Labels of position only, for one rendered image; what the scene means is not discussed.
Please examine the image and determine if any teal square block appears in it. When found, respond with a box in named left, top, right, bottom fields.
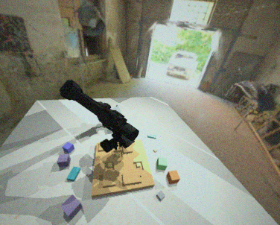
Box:
left=66, top=167, right=80, bottom=181

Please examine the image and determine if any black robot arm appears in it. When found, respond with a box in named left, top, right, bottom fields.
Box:
left=59, top=80, right=139, bottom=148

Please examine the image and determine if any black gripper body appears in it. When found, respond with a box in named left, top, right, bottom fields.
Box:
left=100, top=132, right=121, bottom=153

